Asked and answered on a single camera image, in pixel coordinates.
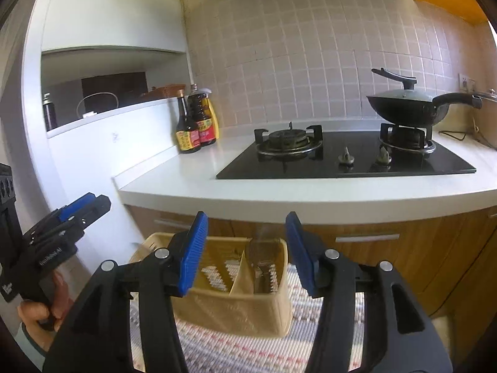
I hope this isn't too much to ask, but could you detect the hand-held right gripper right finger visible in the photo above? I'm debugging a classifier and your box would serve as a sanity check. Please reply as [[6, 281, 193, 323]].
[[285, 211, 453, 373]]

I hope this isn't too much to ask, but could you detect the black wok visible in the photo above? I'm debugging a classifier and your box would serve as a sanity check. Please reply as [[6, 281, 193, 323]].
[[366, 90, 483, 127]]

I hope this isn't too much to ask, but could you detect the dark box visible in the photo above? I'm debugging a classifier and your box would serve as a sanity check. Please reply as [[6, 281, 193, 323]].
[[81, 72, 148, 110]]

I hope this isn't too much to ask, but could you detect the metal spoon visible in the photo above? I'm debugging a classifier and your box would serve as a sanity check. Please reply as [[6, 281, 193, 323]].
[[248, 227, 280, 294]]

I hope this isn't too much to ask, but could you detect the brown woven tray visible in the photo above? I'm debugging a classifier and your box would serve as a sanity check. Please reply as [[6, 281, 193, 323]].
[[140, 83, 186, 99]]

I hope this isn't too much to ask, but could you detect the striped woven mat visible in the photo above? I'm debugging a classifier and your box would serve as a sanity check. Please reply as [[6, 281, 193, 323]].
[[130, 262, 366, 373]]

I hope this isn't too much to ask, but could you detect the red label sauce bottle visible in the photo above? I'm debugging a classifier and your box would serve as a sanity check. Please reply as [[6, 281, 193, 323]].
[[188, 84, 217, 147]]

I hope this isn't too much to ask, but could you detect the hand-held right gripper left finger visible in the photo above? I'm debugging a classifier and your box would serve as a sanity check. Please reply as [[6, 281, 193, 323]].
[[43, 211, 209, 373]]

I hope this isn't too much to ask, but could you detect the black power cable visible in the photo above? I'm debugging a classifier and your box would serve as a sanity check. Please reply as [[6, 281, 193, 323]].
[[439, 117, 497, 148]]

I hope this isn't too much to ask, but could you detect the yellow oil bottle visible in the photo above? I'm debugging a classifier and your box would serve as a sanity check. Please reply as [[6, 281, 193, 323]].
[[206, 89, 220, 140]]

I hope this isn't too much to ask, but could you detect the dark soy sauce bottle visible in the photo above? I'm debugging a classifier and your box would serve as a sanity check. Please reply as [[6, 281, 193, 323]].
[[176, 89, 202, 155]]

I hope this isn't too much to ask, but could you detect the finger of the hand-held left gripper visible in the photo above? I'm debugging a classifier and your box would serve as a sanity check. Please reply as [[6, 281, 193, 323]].
[[23, 192, 98, 245], [33, 195, 112, 272]]

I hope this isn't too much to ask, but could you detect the wok lid with black handle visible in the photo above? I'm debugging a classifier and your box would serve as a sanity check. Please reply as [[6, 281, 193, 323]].
[[369, 68, 437, 104]]

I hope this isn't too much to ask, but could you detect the white cable loop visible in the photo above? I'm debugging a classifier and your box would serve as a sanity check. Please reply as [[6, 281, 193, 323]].
[[76, 92, 119, 119]]

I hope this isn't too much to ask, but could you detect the black glass gas stove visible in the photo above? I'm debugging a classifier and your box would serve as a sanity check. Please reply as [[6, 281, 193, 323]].
[[215, 122, 477, 180]]

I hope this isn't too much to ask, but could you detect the yellow plastic utensil basket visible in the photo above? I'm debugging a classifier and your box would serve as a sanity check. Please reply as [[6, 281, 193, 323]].
[[130, 232, 294, 338]]

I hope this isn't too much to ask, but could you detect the person's left hand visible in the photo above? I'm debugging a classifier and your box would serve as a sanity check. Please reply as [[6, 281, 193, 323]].
[[17, 270, 74, 354]]

